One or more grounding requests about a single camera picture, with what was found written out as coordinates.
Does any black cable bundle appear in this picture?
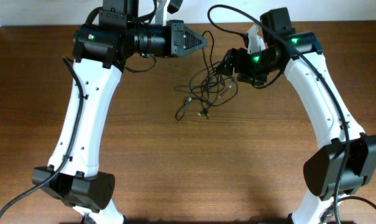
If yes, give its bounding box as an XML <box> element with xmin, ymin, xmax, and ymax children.
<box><xmin>174</xmin><ymin>30</ymin><xmax>239</xmax><ymax>122</ymax></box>

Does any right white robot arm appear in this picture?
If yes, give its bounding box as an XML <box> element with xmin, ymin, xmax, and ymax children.
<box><xmin>216</xmin><ymin>7</ymin><xmax>376</xmax><ymax>223</ymax></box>

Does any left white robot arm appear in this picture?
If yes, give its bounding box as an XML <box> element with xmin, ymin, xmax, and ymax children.
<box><xmin>32</xmin><ymin>0</ymin><xmax>207</xmax><ymax>223</ymax></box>

